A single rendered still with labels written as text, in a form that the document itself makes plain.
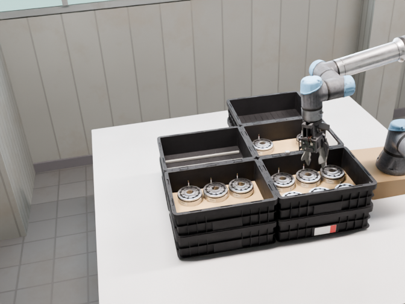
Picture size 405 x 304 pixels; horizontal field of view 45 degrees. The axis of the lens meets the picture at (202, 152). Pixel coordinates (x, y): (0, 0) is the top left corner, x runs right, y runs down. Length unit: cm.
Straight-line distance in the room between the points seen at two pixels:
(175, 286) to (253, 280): 29
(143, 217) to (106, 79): 168
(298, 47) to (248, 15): 49
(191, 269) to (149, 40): 205
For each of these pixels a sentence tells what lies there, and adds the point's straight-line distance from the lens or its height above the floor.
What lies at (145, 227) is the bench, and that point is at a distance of 212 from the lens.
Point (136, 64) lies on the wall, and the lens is 362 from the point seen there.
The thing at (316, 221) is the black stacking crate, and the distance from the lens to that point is 200.
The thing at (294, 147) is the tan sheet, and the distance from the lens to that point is 237.
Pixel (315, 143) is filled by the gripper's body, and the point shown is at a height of 113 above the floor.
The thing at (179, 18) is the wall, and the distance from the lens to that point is 356.
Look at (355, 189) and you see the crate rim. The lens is 197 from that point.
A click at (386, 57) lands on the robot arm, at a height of 136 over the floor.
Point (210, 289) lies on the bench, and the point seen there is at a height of 70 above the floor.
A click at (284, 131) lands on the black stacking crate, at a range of 241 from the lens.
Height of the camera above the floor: 205
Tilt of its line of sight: 31 degrees down
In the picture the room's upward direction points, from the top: 3 degrees counter-clockwise
